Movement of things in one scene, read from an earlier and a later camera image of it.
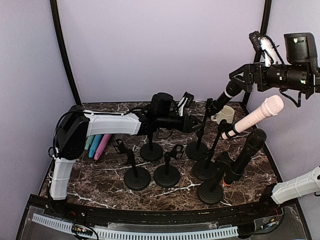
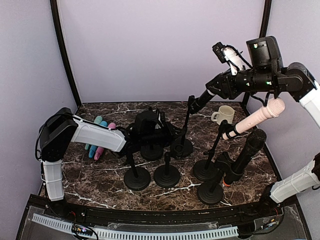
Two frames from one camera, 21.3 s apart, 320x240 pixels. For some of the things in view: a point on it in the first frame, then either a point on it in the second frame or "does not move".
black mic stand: (136, 178) does not move
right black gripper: (250, 73) to (228, 89)
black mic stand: (198, 151) to (182, 148)
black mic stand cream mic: (206, 169) does not move
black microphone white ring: (231, 90) to (200, 102)
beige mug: (226, 113) does not move
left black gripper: (188, 128) to (172, 137)
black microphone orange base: (256, 139) does not move
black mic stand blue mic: (151, 151) does not move
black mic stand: (167, 175) does not move
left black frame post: (54, 7) does not move
